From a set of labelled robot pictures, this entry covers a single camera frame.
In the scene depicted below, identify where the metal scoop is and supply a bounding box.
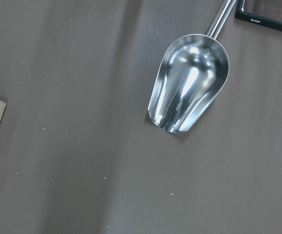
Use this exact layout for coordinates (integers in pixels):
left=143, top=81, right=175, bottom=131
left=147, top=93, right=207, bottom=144
left=147, top=0, right=236, bottom=133

